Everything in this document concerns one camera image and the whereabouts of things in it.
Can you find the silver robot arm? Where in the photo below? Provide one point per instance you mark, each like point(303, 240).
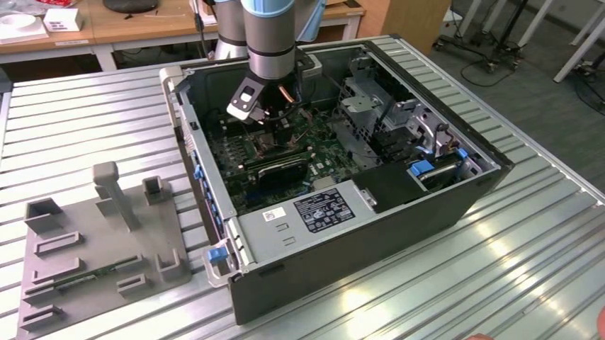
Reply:
point(269, 42)

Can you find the CPU socket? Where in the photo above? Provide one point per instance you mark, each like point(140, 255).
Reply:
point(283, 151)

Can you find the green motherboard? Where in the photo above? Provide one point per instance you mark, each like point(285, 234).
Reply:
point(326, 156)

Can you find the silver drive cage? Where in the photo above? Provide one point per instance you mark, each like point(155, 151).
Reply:
point(359, 92)

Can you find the black graphics card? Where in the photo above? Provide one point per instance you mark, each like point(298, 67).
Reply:
point(281, 175)

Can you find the hard disk in blue carrier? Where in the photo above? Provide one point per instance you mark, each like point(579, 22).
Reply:
point(421, 167)

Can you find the grey power supply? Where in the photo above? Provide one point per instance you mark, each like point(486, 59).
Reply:
point(274, 233)

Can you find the wooden desk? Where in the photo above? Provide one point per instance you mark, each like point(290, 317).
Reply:
point(142, 21)

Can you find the wooden cabinet panel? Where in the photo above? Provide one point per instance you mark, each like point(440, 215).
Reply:
point(416, 21)

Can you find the black round pad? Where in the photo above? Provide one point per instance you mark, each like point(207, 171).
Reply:
point(130, 5)

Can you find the blue case latch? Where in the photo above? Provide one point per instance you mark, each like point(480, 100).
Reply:
point(217, 255)

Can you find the white cardboard box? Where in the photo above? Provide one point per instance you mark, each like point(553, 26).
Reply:
point(62, 17)

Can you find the black open PC case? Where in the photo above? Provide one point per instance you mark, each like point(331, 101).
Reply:
point(354, 276)

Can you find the grey parts rack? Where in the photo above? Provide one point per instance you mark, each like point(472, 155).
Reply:
point(94, 241)

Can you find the black wheeled stand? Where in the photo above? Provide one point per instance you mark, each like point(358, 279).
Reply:
point(505, 30)

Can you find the red plastic packet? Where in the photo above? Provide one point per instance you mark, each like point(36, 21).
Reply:
point(56, 3)

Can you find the white square tray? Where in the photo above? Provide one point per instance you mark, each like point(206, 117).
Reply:
point(19, 28)

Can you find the green RAM stick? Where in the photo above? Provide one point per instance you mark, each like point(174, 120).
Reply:
point(87, 275)

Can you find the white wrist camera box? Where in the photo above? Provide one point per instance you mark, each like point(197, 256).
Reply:
point(241, 111)

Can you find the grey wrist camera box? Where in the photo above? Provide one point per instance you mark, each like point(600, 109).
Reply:
point(311, 69)

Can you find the white table frame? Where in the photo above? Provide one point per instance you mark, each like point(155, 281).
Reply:
point(561, 75)

